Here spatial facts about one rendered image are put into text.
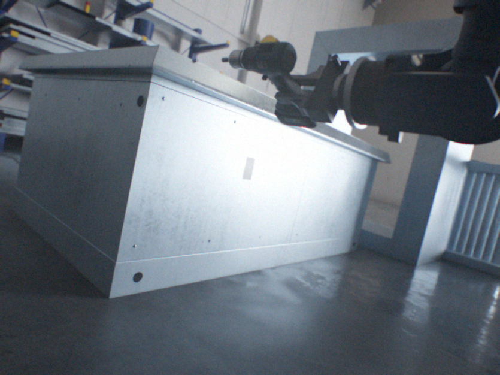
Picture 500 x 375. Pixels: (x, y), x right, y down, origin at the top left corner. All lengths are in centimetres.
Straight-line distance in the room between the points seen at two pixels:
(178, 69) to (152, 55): 7
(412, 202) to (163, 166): 180
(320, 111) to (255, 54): 18
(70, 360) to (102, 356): 6
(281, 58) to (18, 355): 74
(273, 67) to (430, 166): 180
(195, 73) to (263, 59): 24
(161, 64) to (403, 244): 196
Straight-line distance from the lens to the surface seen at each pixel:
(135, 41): 515
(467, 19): 64
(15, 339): 84
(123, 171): 95
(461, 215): 314
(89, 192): 110
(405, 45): 269
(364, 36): 285
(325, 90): 74
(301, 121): 84
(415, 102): 61
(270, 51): 73
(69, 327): 87
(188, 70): 91
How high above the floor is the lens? 44
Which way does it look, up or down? 5 degrees down
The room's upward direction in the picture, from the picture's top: 13 degrees clockwise
